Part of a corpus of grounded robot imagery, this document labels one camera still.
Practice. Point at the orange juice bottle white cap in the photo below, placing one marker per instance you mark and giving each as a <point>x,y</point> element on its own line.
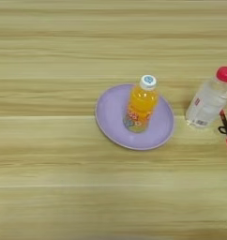
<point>141,103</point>

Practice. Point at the clear water bottle red cap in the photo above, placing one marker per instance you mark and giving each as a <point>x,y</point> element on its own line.
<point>207,103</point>

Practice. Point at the round purple plate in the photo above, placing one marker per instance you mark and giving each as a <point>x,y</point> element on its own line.
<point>112,112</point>

